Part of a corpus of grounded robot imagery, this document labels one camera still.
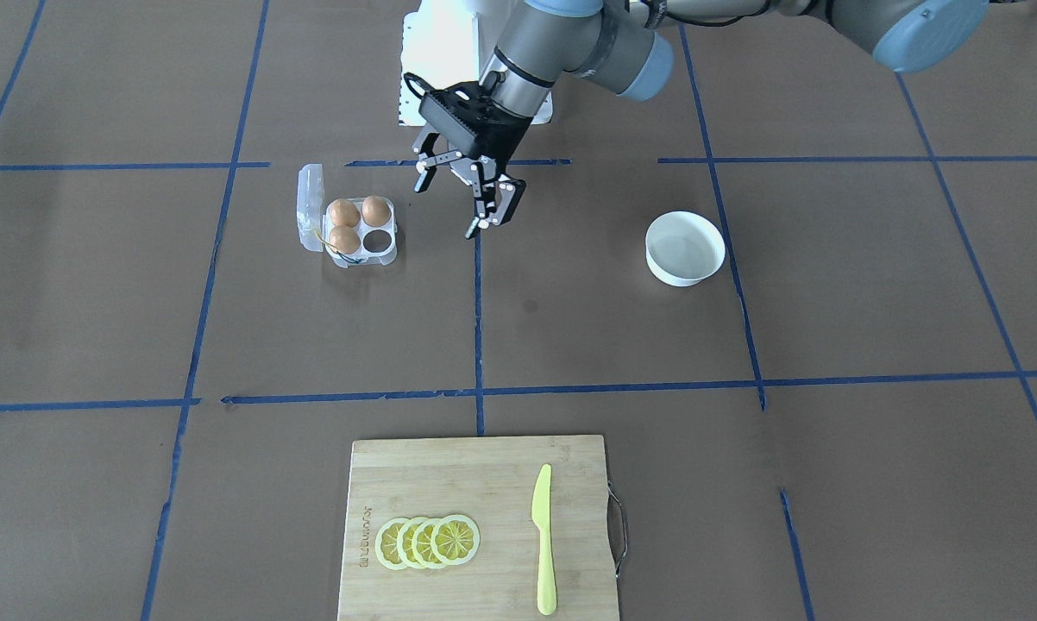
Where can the lower brown egg in box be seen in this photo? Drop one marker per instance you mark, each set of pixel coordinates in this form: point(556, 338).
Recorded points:
point(343, 213)

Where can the wooden cutting board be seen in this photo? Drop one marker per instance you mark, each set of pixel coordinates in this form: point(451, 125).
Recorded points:
point(491, 480)

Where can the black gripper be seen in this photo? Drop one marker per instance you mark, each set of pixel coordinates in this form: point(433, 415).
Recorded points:
point(503, 135)

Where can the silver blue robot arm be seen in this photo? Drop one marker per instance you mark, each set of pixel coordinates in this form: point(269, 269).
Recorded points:
point(625, 47)

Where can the clear plastic egg box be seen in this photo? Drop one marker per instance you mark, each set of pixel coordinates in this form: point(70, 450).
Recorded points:
point(378, 245)

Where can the white ceramic bowl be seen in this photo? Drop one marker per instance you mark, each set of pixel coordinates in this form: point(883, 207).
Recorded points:
point(682, 248)

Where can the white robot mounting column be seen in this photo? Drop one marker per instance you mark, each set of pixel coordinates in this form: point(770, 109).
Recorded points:
point(449, 42)

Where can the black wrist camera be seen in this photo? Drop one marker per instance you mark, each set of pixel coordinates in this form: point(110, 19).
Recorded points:
point(452, 116)

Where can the brown egg from bowl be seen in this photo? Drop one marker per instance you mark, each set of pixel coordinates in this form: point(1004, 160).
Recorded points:
point(376, 211)

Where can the yellow plastic knife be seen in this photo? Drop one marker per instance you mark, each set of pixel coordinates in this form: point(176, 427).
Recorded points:
point(546, 592)

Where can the back lemon slice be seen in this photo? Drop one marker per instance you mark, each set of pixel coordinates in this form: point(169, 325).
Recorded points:
point(388, 544)

